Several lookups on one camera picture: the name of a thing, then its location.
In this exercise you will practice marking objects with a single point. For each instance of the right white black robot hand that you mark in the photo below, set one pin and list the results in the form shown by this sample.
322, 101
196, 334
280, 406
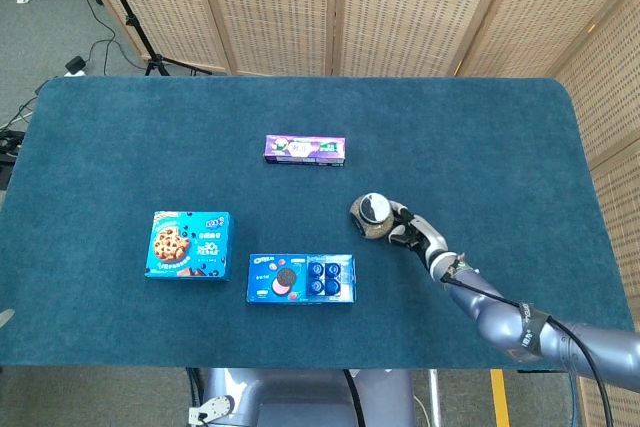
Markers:
425, 234

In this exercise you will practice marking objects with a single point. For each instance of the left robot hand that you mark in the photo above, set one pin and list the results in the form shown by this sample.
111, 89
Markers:
5, 319

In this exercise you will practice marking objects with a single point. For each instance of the black-lidded glass jar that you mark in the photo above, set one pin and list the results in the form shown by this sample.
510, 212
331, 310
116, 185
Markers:
372, 219

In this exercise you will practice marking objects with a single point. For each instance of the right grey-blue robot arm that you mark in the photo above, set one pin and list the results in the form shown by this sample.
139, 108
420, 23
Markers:
490, 312

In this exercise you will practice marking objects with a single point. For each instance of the purple toothpaste box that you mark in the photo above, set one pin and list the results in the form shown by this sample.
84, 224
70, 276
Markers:
305, 148

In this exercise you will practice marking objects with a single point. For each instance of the blue Oreo cookie box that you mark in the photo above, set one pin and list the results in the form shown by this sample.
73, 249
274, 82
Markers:
272, 282

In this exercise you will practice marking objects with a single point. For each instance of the light blue chocolate cookie box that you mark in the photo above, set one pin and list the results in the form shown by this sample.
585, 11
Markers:
187, 247

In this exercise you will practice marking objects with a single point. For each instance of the black power strip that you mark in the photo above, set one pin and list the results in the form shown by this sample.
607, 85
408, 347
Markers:
10, 144

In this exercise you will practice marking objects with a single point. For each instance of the yellow floor tape strip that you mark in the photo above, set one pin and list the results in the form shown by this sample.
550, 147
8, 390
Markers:
500, 397

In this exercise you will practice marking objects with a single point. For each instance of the grey-blue robot torso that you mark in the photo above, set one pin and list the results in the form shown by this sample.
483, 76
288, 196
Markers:
300, 397

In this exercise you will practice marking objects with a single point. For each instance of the blue carpet table cover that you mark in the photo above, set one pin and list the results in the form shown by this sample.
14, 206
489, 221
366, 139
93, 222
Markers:
200, 147

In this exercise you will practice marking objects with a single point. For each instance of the black power adapter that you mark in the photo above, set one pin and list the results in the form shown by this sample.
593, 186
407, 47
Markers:
76, 65

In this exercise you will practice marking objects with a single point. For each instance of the black tripod stand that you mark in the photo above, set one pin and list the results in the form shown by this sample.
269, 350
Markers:
150, 54

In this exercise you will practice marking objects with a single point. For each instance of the white metal bracket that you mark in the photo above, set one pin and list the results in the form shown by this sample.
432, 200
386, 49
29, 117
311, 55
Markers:
215, 407

